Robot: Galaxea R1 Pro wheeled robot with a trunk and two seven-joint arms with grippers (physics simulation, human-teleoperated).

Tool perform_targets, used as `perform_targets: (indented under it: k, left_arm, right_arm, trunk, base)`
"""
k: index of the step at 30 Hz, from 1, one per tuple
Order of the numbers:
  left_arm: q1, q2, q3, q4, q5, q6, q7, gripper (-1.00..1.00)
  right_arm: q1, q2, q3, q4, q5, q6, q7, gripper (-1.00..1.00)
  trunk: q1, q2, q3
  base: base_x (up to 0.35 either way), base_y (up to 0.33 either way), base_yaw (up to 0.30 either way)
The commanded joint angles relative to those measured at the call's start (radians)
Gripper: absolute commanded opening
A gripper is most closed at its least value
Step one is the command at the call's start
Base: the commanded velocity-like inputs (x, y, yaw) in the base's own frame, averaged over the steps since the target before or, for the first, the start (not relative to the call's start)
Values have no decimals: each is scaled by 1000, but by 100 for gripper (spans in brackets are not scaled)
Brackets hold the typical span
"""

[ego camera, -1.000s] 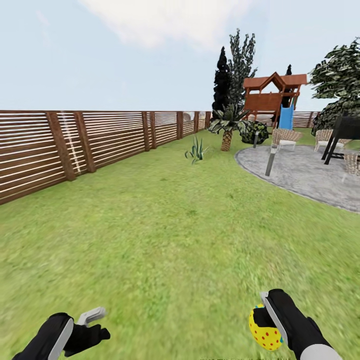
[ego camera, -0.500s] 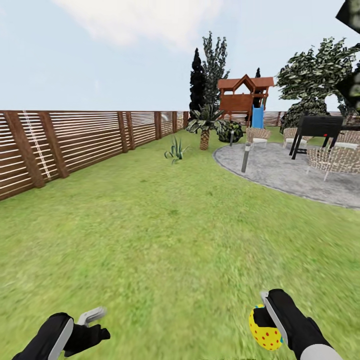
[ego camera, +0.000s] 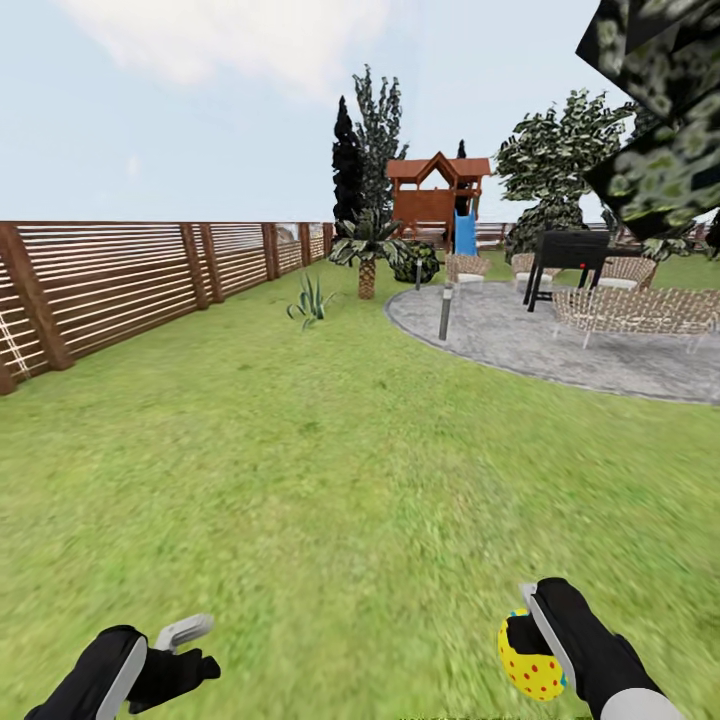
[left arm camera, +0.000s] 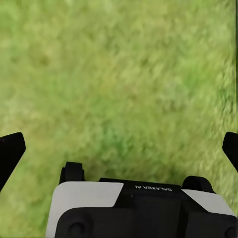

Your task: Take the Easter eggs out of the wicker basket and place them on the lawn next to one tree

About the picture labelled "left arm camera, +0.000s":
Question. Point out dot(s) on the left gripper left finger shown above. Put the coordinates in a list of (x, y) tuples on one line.
[(12, 148)]

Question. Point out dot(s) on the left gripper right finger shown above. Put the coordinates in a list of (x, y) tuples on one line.
[(230, 148)]

